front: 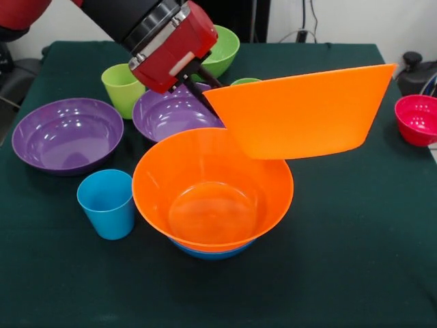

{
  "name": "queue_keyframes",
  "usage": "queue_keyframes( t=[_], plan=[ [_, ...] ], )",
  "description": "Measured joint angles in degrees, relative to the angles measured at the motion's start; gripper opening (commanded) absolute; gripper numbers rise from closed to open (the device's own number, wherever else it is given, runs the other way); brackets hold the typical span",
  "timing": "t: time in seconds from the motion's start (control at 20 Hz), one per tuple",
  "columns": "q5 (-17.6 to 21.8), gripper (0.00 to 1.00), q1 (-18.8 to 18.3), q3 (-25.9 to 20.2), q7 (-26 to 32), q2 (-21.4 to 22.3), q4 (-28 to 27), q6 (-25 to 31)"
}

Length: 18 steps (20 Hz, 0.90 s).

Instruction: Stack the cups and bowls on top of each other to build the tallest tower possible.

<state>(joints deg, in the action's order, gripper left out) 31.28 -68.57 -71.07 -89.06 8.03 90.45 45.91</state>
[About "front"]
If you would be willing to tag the black equipment box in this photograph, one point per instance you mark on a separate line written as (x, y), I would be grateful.
(5, 58)

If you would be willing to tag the green cup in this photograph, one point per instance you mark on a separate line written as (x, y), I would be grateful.
(244, 81)

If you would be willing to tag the yellow-green cup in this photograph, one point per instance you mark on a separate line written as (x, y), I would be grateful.
(119, 92)

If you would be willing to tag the blue cup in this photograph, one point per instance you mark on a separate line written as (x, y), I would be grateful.
(106, 218)

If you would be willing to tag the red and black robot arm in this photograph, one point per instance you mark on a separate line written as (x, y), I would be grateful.
(119, 17)

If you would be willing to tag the blue bowl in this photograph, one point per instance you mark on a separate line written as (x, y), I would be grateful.
(211, 254)

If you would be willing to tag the grey pedestal foot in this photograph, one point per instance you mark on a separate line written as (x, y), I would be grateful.
(414, 73)
(20, 75)

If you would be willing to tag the green bowl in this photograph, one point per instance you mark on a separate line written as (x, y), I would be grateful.
(225, 54)

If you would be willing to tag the purple bowl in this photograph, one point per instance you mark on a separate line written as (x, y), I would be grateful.
(68, 136)
(170, 112)

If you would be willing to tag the dark green table cloth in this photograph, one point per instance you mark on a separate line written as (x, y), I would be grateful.
(51, 273)

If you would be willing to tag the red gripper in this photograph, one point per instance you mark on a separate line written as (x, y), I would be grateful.
(170, 44)

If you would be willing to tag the orange bowl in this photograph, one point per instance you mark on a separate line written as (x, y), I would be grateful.
(205, 164)
(300, 112)

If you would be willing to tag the red bowl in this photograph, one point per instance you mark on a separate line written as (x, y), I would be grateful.
(418, 119)

